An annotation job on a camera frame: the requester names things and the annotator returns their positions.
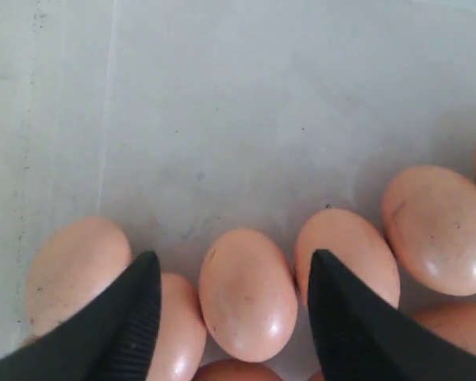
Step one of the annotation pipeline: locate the brown egg centre right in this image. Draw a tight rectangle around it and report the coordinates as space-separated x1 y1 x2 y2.
411 302 476 355

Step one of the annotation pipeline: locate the brown egg centre upper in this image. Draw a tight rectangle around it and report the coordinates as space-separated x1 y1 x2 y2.
294 208 401 308

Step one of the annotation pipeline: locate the brown egg front left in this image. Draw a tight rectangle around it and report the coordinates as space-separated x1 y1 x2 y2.
147 272 207 381

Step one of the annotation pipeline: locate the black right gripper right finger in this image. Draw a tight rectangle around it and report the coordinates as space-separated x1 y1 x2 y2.
308 249 476 380

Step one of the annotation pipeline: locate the brown egg far left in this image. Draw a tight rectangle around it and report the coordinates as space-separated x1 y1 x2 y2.
25 217 132 337

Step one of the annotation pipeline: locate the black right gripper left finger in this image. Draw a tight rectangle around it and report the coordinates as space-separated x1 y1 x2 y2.
0 252 161 380

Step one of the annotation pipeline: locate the brown egg middle front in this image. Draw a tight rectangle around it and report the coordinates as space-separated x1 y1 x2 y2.
192 359 282 381

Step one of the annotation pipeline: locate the brown egg lower right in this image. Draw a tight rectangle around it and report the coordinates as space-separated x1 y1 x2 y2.
308 371 324 381

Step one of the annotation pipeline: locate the clear plastic bin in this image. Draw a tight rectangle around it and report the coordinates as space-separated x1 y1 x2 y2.
0 1 476 357

